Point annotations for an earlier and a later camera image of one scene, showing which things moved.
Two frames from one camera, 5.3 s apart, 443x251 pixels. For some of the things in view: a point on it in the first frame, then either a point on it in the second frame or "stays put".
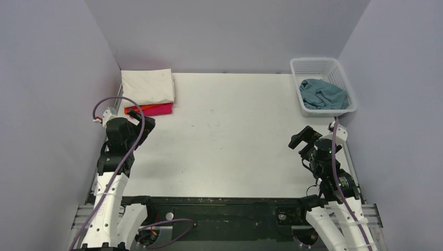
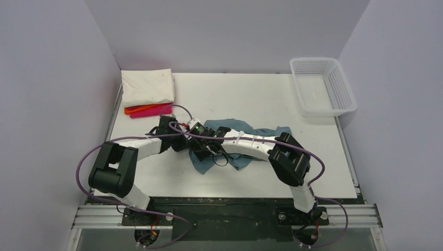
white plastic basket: x=327 y=69 stays put
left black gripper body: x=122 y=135 -> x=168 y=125
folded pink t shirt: x=161 y=109 stays put
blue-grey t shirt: x=318 y=94 -> x=229 y=160
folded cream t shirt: x=142 y=86 stays put
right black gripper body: x=304 y=139 -> x=213 y=133
